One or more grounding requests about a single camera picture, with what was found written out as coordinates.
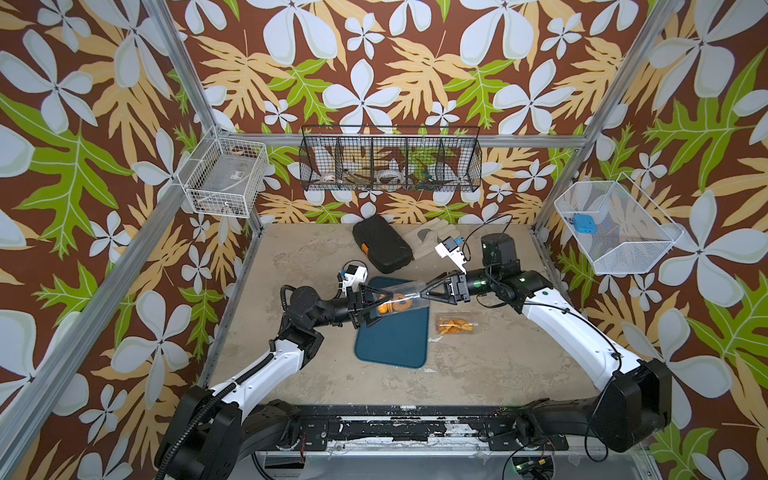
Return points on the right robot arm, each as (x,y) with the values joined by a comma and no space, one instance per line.
(634,398)

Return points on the white wire basket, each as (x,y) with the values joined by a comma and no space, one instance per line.
(634,232)
(223,174)

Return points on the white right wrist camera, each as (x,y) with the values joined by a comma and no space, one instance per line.
(452,249)

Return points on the blue object in basket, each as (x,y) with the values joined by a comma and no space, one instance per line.
(583,224)

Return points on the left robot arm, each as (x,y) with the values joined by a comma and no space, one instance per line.
(205,436)

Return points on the white tape roll in basket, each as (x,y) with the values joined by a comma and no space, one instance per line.
(390,177)

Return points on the round brown cookie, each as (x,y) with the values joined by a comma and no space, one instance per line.
(401,303)

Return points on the white wire basket left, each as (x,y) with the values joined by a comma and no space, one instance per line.
(223,174)

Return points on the white wire basket right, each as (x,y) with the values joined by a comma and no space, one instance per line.
(634,232)

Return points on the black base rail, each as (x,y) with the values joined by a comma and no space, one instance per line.
(280,426)

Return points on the aluminium frame post left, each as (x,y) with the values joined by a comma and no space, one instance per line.
(159,13)

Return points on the black wire basket centre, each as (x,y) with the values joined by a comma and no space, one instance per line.
(432,158)

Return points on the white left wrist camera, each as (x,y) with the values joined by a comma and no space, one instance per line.
(353,275)

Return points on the black plastic tool case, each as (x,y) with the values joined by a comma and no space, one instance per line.
(383,246)

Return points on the teal plastic tray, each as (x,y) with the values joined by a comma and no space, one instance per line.
(399,339)

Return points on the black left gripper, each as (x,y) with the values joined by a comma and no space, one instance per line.
(358,309)

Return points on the aluminium frame post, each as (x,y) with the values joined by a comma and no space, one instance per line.
(637,53)
(159,13)

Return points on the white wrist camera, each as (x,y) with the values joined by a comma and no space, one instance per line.
(353,275)
(452,249)

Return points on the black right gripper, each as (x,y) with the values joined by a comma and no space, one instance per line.
(430,295)

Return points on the clear plastic cookie jar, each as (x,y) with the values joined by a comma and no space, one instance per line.
(412,290)

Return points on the aluminium frame post right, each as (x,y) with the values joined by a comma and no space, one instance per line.
(637,53)

